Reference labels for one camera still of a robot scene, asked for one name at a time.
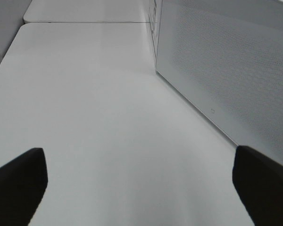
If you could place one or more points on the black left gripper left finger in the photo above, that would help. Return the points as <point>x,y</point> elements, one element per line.
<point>23,182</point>

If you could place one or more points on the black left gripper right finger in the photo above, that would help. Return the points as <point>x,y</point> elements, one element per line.
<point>258,180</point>

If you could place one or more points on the white microwave door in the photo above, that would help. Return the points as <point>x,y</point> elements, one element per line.
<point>226,58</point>

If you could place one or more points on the white microwave oven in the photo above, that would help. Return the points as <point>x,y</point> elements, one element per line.
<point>154,16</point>

